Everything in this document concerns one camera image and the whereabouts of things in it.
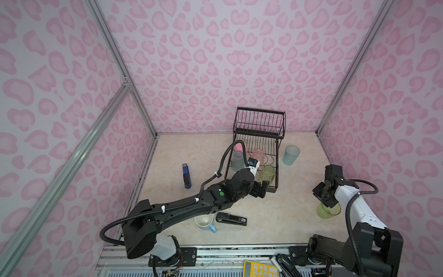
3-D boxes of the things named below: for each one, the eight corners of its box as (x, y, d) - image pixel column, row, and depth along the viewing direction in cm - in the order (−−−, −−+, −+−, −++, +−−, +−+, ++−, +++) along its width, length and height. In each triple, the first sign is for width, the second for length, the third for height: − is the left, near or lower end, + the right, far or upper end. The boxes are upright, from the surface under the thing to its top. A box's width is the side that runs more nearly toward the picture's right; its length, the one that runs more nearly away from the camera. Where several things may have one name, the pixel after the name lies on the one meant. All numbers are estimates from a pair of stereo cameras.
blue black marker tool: (186, 189, 96) (184, 185, 92) (183, 168, 105) (181, 163, 101) (192, 188, 96) (190, 184, 93) (189, 167, 106) (187, 162, 102)
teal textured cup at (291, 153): (282, 165, 105) (287, 153, 97) (280, 156, 110) (284, 144, 101) (295, 165, 105) (300, 153, 96) (292, 156, 110) (297, 144, 101)
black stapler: (216, 221, 85) (215, 217, 81) (217, 215, 87) (217, 211, 83) (246, 226, 83) (247, 223, 79) (246, 220, 85) (247, 216, 81)
